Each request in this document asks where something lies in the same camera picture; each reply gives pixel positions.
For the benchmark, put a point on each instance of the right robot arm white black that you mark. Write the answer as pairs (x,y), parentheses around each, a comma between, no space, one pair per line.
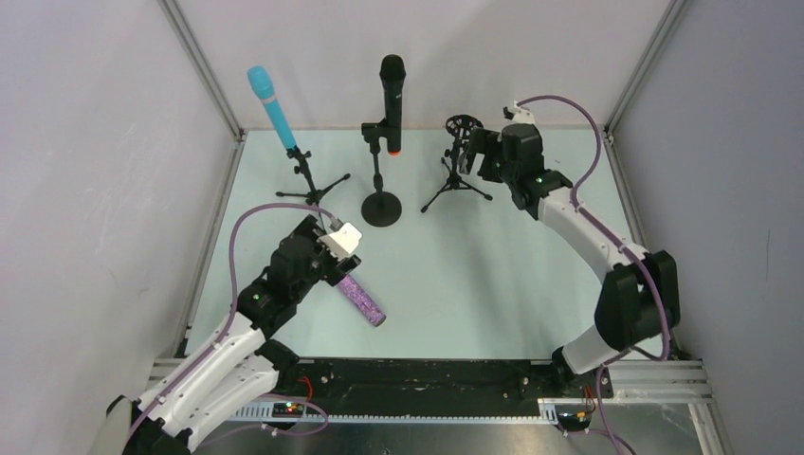
(639,295)

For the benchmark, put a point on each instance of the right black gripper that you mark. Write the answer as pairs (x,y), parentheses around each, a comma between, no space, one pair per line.
(475,150)

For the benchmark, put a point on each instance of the small black tripod stand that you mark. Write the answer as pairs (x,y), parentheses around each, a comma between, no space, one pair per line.
(314,195)

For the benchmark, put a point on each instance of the blue microphone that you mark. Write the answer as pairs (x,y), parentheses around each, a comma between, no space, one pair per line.
(263,88)

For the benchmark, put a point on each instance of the black round base mic stand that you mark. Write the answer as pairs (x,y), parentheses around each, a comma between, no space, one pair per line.
(381,208)

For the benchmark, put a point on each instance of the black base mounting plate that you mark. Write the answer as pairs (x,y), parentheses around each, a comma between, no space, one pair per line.
(423,388)

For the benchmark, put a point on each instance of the black tripod shock mount stand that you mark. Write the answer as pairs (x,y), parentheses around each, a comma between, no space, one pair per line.
(459,127)

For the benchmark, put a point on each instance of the black microphone orange end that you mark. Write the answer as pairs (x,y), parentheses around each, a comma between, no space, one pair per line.
(392,74)

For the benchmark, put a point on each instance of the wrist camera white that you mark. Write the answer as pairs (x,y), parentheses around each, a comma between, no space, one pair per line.
(517,114)
(342,242)

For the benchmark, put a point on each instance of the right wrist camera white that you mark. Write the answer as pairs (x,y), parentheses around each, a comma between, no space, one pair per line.
(517,114)

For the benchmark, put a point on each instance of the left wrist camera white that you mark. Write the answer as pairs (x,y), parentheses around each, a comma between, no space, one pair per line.
(342,242)

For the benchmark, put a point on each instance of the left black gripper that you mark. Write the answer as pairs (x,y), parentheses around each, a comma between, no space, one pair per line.
(336,268)

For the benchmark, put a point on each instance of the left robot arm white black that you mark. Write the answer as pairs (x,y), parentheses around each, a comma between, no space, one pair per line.
(241,360)

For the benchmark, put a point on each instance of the purple glitter microphone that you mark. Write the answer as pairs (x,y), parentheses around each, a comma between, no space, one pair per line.
(361,300)

